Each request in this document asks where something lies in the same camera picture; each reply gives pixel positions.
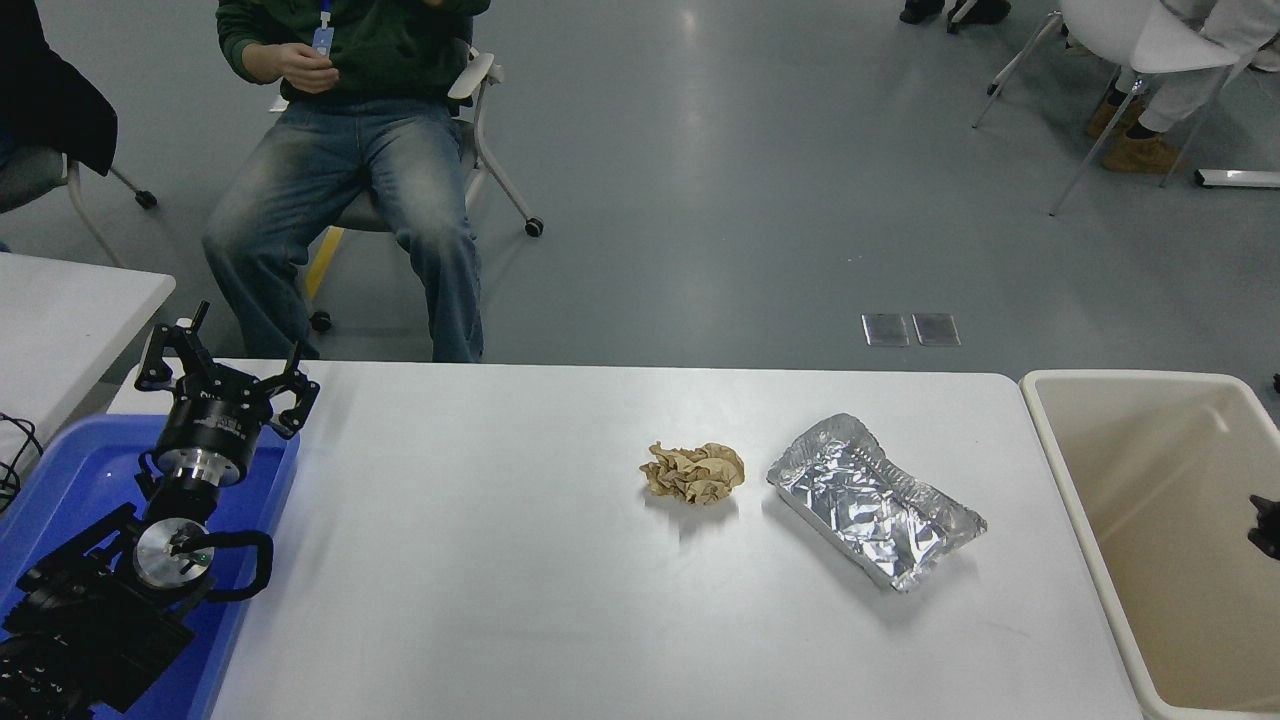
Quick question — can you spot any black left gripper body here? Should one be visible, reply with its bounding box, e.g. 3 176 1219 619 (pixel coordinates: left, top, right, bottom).
155 388 273 471

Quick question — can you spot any foil tray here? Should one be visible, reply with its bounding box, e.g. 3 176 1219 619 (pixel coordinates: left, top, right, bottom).
766 413 988 594

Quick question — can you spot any person's right hand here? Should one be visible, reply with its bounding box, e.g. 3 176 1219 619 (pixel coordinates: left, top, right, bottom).
270 42 341 94

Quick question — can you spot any large beige plastic bin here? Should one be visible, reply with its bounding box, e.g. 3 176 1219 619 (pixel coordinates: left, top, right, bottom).
1018 369 1280 720

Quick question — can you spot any white side table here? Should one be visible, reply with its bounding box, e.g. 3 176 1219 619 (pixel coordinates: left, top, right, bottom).
0 253 176 471

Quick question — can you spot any blue plastic tray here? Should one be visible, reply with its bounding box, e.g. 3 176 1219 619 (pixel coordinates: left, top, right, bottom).
0 415 301 720

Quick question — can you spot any person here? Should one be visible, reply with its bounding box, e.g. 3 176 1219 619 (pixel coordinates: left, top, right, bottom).
900 0 1011 26
1085 0 1280 176
0 0 119 177
203 0 491 363

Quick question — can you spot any grey wheeled office chair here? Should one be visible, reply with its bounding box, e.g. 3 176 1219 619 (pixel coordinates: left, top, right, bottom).
275 40 546 333
0 138 158 271

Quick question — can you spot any crumpled tan paper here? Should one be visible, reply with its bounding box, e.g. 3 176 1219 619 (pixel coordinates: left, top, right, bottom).
640 441 746 506

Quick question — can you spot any white chair with metal legs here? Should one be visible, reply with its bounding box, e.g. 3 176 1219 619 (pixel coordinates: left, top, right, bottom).
971 0 1251 217

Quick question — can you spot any black cable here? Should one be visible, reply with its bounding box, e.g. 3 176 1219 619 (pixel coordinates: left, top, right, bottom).
0 415 43 511

